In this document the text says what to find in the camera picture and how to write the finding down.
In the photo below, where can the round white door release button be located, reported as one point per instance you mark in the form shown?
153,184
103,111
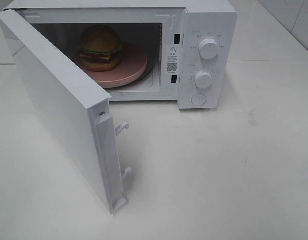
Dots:
198,99

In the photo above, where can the pink round plate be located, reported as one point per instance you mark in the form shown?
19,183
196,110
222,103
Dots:
128,51

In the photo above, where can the white microwave door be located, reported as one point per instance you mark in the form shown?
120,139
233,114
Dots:
73,106

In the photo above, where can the burger with lettuce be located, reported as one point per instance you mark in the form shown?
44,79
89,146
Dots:
100,48

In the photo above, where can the lower white microwave knob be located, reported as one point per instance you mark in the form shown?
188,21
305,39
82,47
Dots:
203,79

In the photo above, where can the white microwave knob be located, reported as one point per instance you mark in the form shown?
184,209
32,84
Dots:
208,48
203,79

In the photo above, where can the white warning label sticker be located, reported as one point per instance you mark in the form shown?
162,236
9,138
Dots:
172,58

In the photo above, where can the white microwave oven body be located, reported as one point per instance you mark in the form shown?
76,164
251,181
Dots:
188,42

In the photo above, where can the upper white microwave knob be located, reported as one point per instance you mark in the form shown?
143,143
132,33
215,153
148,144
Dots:
208,48

